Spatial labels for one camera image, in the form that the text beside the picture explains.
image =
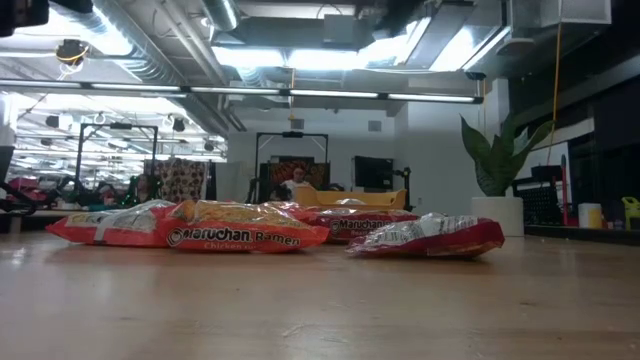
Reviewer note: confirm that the red Maruchan ramen pack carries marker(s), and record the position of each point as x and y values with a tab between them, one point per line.
430	240
365	225

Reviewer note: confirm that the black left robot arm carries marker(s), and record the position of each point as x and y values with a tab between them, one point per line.
20	15

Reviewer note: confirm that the orange patterned fabric panel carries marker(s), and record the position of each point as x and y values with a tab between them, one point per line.
315	175

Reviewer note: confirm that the person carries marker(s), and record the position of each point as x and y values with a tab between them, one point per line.
298	186

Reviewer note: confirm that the orange plastic bin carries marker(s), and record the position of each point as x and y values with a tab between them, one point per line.
370	200

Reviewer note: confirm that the black monitor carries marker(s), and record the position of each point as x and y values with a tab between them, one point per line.
373	172

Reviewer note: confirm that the long LED light bar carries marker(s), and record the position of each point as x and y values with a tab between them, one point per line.
330	93

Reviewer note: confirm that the brown patterned fabric panel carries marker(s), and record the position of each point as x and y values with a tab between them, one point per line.
182	180

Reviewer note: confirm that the green snake plant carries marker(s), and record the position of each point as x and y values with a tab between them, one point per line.
495	165

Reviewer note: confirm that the white plant pot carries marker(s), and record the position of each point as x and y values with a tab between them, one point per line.
500	215

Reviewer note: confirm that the black crate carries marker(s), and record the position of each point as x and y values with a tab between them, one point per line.
542	205

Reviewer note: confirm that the red pole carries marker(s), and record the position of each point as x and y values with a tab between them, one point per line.
565	195

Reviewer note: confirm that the white and yellow roll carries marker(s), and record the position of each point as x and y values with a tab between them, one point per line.
590	216

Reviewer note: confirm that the black shelving unit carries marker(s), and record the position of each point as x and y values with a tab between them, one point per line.
605	175

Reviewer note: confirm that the green plastic object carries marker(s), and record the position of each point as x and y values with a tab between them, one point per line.
631	212

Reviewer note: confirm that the grey wall box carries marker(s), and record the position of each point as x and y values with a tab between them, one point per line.
375	125
297	123

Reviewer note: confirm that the silver ventilation duct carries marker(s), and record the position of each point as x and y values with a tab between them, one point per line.
222	12

